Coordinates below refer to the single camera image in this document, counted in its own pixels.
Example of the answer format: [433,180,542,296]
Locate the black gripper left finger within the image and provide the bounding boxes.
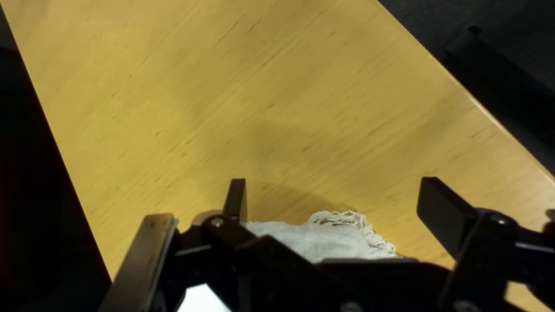
[98,176,327,312]

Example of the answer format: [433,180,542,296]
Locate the white tea towel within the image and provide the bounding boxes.
[179,208,401,312]

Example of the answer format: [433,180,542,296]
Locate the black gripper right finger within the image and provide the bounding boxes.
[417,175,555,312]

